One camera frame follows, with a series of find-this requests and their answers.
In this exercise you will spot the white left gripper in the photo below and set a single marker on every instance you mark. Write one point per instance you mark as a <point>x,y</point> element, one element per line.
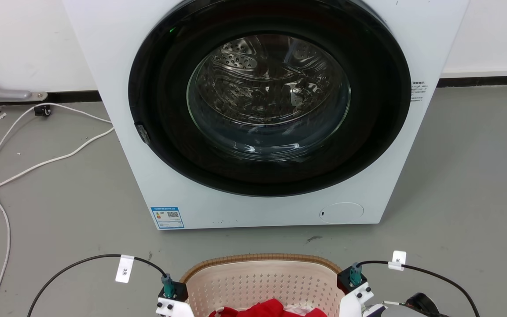
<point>172,309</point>

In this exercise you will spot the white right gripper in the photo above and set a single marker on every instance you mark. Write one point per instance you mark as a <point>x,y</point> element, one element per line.
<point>354,304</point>

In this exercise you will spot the beige perforated laundry basket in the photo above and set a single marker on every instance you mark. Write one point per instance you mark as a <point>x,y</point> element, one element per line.
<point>258,286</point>

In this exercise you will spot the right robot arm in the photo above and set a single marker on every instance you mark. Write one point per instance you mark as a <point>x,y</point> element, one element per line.
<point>418,304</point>

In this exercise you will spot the pale pink garment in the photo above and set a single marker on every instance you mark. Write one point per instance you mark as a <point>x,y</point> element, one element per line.
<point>297,310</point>

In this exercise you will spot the red garment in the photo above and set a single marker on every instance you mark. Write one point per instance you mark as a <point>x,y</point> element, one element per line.
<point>271,309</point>

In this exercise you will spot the round white filter cover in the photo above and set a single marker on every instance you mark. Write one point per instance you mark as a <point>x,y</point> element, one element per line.
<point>341,213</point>

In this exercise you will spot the blue energy label sticker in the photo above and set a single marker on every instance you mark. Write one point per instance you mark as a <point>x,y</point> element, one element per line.
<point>167,217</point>

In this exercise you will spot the white front-load washing machine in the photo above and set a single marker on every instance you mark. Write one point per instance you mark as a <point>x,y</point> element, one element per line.
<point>280,211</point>

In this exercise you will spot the grey door latch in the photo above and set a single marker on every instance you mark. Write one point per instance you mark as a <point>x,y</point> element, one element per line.
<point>142,134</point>

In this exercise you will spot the black round washer door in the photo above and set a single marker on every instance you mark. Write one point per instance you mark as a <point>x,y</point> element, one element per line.
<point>159,110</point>

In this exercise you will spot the small printed warning label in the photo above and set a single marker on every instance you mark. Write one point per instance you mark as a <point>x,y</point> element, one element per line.
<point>418,91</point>

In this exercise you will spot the black baseboard strip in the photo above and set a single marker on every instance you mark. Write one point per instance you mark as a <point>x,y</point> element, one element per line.
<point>68,97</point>
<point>482,81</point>

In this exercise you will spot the steel washer drum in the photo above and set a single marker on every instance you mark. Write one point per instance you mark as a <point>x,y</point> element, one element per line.
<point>240,57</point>

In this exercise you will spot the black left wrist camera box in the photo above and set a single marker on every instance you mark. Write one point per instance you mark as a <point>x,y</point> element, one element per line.
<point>180,290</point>

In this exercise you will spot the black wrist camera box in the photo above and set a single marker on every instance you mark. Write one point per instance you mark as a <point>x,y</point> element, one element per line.
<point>180,290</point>
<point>344,278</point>

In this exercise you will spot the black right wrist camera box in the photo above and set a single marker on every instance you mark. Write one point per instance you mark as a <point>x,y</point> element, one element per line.
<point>344,278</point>

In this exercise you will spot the small black wall plug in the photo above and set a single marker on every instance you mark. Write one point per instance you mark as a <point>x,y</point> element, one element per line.
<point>42,110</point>

